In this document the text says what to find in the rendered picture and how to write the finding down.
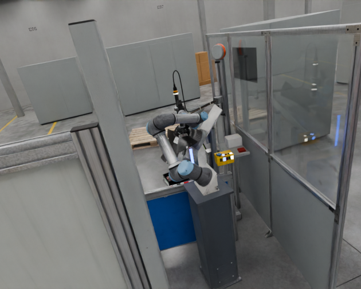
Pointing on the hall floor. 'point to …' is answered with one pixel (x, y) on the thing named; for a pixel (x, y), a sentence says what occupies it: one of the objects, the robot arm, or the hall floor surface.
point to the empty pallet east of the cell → (138, 135)
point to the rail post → (233, 211)
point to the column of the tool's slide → (224, 108)
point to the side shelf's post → (236, 183)
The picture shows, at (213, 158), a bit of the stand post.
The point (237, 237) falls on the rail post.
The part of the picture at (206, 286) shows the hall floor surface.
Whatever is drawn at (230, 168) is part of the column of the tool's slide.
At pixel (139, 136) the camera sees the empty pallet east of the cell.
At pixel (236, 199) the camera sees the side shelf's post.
